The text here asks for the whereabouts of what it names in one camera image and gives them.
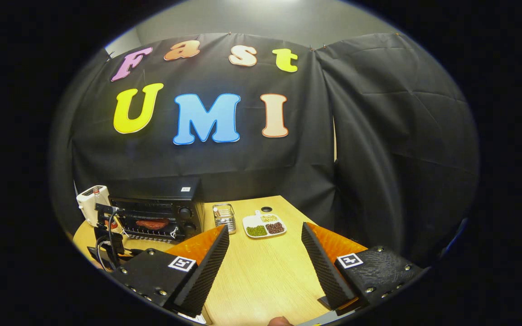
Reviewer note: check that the white toaster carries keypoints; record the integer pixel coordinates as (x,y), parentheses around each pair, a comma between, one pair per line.
(88,203)

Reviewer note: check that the black electric oven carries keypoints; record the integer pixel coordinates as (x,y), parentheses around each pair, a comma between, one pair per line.
(152,192)

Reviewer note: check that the white divided plate of beans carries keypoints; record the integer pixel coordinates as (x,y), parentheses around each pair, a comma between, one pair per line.
(264,225)

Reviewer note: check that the small white tray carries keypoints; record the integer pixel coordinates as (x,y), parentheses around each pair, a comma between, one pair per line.
(196,318)

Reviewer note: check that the red meat piece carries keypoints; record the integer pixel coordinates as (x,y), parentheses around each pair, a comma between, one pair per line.
(152,223)

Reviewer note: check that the clear bottle with red label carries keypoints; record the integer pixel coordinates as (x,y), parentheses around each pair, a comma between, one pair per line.
(96,191)

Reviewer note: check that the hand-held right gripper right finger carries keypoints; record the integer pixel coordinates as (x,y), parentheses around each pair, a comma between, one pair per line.
(326,274)

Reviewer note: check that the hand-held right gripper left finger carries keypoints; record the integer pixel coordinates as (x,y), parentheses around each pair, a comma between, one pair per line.
(206,271)

